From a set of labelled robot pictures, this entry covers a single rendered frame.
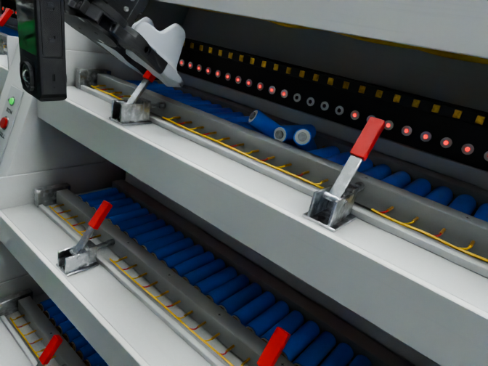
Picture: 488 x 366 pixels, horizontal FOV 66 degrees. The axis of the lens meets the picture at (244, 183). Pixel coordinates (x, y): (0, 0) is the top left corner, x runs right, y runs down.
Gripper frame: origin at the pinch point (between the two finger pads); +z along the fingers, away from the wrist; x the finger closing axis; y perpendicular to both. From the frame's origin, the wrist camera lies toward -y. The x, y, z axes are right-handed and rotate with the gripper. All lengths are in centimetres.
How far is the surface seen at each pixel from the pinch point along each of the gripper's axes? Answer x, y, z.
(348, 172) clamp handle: -26.8, -2.5, -2.5
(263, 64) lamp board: -5.1, 9.5, 8.9
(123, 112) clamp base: -1.0, -5.9, -3.4
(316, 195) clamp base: -25.9, -5.3, -3.8
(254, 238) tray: -22.1, -10.5, -1.9
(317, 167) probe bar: -22.4, -2.2, 1.9
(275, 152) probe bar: -17.6, -2.4, 2.0
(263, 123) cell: -13.8, 0.3, 3.3
